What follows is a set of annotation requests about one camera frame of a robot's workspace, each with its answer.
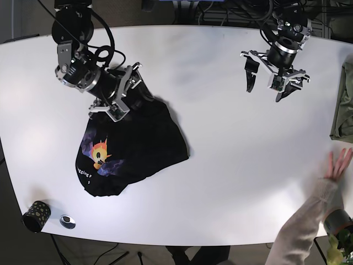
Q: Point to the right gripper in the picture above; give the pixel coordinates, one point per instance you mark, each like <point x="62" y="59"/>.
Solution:
<point x="118" y="91"/>

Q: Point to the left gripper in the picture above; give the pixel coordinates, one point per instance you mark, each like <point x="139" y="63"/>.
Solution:
<point x="282" y="80"/>

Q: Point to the black flame graphic T-shirt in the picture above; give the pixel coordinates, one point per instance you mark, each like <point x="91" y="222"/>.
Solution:
<point x="113" y="155"/>

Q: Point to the olive green T-shirt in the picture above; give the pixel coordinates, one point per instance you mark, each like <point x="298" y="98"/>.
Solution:
<point x="341" y="129"/>

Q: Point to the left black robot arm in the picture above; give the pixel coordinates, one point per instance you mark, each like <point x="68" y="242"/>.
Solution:
<point x="286" y="29"/>

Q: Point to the person's forearm beige sleeve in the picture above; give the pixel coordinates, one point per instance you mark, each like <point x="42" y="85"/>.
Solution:
<point x="295" y="239"/>

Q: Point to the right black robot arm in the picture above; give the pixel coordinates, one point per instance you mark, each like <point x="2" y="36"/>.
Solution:
<point x="78" y="61"/>

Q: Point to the person's hand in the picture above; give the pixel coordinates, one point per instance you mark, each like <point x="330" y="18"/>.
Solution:
<point x="336" y="168"/>

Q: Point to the left metal table grommet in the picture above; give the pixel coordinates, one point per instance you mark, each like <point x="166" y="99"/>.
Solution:
<point x="67" y="222"/>

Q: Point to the grey plant pot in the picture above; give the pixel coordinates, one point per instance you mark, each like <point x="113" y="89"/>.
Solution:
<point x="336" y="221"/>

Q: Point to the black floral cup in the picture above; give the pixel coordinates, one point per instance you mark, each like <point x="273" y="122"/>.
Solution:
<point x="36" y="216"/>

